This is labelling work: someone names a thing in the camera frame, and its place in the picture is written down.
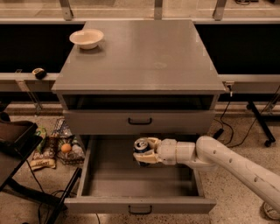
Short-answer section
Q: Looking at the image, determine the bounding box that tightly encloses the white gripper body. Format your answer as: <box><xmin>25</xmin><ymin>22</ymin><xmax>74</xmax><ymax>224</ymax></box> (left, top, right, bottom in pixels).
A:
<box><xmin>157</xmin><ymin>139</ymin><xmax>177</xmax><ymax>165</ymax></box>

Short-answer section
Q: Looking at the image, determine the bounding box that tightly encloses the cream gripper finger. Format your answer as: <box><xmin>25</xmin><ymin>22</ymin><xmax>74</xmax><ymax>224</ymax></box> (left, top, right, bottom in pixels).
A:
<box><xmin>141</xmin><ymin>137</ymin><xmax>161</xmax><ymax>148</ymax></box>
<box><xmin>133</xmin><ymin>152</ymin><xmax>162</xmax><ymax>164</ymax></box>

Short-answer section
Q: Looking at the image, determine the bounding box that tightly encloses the blue pepsi can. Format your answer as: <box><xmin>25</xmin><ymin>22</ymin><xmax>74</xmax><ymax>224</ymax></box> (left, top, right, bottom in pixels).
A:
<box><xmin>133</xmin><ymin>138</ymin><xmax>151</xmax><ymax>156</ymax></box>

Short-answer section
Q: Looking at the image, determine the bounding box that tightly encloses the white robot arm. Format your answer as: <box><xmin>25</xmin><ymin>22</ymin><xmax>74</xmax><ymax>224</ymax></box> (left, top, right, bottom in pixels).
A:
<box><xmin>133</xmin><ymin>136</ymin><xmax>280</xmax><ymax>213</ymax></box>

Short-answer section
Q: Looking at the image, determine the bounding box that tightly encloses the grey drawer cabinet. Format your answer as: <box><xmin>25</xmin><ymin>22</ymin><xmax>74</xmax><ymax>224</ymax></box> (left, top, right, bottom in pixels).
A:
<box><xmin>51</xmin><ymin>19</ymin><xmax>227</xmax><ymax>139</ymax></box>

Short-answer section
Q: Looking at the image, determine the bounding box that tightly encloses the orange fruit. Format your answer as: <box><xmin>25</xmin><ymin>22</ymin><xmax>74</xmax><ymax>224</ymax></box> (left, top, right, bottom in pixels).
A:
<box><xmin>60</xmin><ymin>143</ymin><xmax>72</xmax><ymax>153</ymax></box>

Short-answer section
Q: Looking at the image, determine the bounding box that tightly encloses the black wheeled stand leg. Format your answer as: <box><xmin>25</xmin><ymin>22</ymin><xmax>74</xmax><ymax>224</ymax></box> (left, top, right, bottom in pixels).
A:
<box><xmin>247</xmin><ymin>101</ymin><xmax>276</xmax><ymax>147</ymax></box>

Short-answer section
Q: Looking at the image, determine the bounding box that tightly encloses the snack bag on floor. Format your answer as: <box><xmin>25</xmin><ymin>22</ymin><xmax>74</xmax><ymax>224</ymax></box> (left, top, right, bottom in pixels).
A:
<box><xmin>31</xmin><ymin>126</ymin><xmax>58</xmax><ymax>171</ymax></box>

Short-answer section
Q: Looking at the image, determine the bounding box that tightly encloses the white bowl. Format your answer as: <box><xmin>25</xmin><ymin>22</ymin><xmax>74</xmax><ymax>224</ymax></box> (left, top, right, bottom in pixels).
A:
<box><xmin>69</xmin><ymin>29</ymin><xmax>104</xmax><ymax>50</ymax></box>

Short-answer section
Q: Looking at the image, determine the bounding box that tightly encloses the white sneaker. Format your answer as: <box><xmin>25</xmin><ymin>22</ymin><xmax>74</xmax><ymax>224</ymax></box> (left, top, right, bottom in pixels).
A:
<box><xmin>262</xmin><ymin>202</ymin><xmax>280</xmax><ymax>220</ymax></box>

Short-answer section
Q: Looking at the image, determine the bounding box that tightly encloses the dark side table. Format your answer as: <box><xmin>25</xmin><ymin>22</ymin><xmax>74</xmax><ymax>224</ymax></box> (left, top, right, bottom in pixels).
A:
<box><xmin>0</xmin><ymin>112</ymin><xmax>81</xmax><ymax>224</ymax></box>

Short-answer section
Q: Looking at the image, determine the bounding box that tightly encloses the black power adapter cable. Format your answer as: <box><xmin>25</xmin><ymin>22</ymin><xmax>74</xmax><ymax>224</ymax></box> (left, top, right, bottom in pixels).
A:
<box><xmin>213</xmin><ymin>84</ymin><xmax>270</xmax><ymax>149</ymax></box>

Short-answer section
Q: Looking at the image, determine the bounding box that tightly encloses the wire basket with snacks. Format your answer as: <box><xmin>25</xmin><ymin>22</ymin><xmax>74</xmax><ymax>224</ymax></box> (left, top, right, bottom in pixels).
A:
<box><xmin>52</xmin><ymin>118</ymin><xmax>85</xmax><ymax>165</ymax></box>

